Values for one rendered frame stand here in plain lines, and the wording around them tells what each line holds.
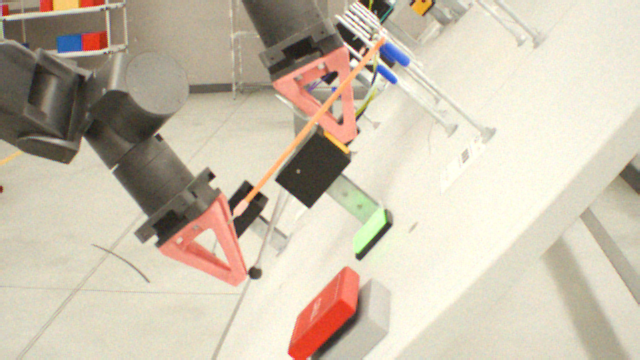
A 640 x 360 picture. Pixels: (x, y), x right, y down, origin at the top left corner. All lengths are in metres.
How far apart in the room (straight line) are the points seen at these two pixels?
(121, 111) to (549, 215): 0.36
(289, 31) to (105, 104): 0.16
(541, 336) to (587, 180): 0.70
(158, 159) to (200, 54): 7.67
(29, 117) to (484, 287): 0.39
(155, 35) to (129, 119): 7.82
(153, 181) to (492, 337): 0.57
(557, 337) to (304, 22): 0.62
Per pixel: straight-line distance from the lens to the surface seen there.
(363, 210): 0.64
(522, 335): 1.04
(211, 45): 8.26
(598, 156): 0.35
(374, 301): 0.43
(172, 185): 0.64
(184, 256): 0.66
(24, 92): 0.61
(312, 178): 0.63
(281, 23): 0.61
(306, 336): 0.42
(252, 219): 0.98
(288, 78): 0.60
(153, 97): 0.58
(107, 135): 0.64
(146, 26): 8.44
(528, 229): 0.36
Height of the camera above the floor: 1.30
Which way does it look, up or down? 16 degrees down
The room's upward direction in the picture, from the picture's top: 2 degrees counter-clockwise
